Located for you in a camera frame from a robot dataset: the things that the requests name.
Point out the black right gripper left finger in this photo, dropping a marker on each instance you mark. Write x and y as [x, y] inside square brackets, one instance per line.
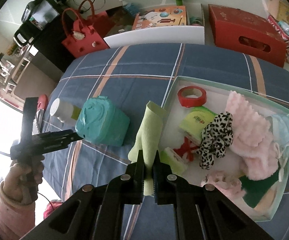
[95, 212]

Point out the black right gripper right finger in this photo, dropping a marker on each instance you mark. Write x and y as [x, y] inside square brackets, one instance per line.
[201, 212]

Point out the pink plush toy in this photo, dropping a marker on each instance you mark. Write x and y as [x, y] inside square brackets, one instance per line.
[230, 186]

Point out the leopard print scrunchie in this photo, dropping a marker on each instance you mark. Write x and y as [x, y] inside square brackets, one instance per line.
[216, 138]

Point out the light green cloth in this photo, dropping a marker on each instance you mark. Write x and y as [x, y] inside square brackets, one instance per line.
[147, 140]

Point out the light blue face mask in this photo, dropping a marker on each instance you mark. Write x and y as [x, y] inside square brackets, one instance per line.
[280, 130]

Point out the pink sleeved forearm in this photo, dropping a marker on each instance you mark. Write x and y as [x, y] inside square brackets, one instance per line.
[16, 219]

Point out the person's left hand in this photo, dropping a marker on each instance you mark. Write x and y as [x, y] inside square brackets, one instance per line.
[14, 186]

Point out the red and white stool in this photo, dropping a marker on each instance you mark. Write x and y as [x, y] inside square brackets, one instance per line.
[41, 107]

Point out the white lotion bottle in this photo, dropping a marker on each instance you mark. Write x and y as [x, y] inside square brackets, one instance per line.
[65, 112]

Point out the small green tissue pack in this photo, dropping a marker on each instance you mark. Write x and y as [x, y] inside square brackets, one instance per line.
[169, 157]

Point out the green and tan sponge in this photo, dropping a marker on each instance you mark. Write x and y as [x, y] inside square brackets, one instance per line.
[256, 189]

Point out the red ribbon bow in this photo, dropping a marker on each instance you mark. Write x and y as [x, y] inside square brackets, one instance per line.
[187, 150]

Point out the teal wet wipes pack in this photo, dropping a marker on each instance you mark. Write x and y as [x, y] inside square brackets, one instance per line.
[101, 122]

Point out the pale green shallow tray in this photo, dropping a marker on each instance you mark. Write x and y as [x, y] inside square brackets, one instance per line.
[217, 95]

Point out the pink fluffy cloth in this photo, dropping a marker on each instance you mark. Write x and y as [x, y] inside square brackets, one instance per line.
[252, 139]

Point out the red tape roll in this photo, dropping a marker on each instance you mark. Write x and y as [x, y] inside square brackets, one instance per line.
[192, 96]

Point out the black coffee machine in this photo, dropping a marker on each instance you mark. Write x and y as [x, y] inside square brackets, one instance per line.
[37, 14]

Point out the blue plaid bed cover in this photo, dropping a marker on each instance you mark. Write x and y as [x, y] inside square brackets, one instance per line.
[131, 77]

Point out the red felt tote bag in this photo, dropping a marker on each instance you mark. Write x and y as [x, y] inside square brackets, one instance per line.
[87, 35]

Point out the white storage bin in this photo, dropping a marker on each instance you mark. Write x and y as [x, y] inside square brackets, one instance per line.
[192, 33]

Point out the orange picture toy box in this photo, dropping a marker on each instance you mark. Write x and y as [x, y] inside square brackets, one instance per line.
[172, 15]

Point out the red cardboard box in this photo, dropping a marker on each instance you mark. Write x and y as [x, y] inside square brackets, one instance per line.
[246, 33]

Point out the beige gift bag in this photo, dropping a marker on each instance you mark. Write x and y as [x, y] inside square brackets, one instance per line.
[279, 9]

